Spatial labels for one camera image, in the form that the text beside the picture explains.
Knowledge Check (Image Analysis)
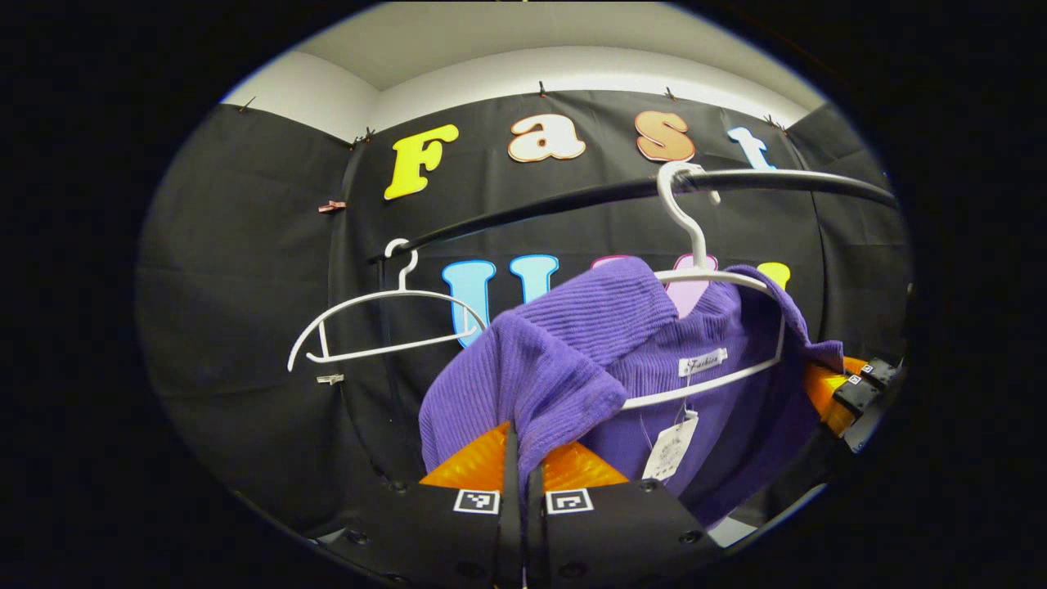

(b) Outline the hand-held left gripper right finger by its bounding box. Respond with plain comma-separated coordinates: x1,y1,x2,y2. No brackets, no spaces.
525,442,726,589

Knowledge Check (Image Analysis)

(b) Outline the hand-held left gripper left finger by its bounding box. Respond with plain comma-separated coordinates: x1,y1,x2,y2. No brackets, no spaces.
315,420,524,589

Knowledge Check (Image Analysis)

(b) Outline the purple ribbed knit garment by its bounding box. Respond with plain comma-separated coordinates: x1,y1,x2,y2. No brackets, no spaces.
419,256,845,528

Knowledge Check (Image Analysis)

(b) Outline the white plastic clothes hanger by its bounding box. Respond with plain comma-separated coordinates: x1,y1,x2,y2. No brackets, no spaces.
287,238,489,373
620,160,788,410

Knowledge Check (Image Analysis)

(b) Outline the black clothes rack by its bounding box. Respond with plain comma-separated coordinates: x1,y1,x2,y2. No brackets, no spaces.
368,168,898,264

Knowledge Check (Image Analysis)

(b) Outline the black backdrop cloth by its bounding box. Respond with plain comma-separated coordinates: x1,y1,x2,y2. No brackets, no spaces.
135,88,913,541

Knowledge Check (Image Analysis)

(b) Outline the row of black clips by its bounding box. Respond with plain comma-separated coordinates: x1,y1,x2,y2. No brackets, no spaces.
237,79,786,148

